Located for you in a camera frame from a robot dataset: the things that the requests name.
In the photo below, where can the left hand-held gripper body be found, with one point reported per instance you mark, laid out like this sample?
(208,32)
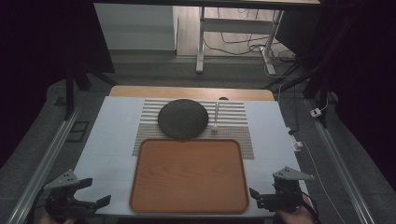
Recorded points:
(63,199)

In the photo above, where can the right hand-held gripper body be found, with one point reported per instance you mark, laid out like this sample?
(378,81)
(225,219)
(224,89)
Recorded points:
(285,194)

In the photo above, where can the person's left hand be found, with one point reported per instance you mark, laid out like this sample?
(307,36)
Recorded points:
(53,219)

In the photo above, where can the person's right hand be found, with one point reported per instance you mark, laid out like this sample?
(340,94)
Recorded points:
(294,217)

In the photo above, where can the white table cover sheet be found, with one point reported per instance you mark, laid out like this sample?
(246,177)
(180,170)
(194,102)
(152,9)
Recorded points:
(106,140)

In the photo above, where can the black floor socket cover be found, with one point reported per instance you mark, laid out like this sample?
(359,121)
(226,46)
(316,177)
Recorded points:
(77,131)

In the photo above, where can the striped woven placemat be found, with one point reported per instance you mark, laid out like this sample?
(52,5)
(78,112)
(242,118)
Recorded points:
(232,137)

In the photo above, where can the brown wooden tray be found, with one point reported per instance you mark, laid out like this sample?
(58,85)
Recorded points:
(189,175)

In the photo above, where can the white power adapter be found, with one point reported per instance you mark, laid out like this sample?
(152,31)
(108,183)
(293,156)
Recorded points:
(316,112)

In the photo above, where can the silver fork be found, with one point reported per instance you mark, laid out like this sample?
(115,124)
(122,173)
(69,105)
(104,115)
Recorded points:
(216,115)

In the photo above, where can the dark round plate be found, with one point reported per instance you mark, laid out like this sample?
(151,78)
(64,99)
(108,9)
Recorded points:
(183,118)

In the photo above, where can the black tripod stand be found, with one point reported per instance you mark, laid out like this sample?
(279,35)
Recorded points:
(314,77)
(74,77)

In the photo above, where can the light wooden table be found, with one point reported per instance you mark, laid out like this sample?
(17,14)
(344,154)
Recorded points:
(190,92)

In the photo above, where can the black curtain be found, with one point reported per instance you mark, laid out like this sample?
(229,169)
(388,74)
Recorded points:
(358,68)
(40,62)

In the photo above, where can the white cabinet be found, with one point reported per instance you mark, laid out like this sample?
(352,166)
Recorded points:
(137,28)

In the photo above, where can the grey metal rail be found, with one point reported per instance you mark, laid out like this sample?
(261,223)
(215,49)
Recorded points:
(40,169)
(341,172)

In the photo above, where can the white metal desk frame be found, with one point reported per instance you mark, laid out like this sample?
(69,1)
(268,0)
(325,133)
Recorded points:
(235,25)

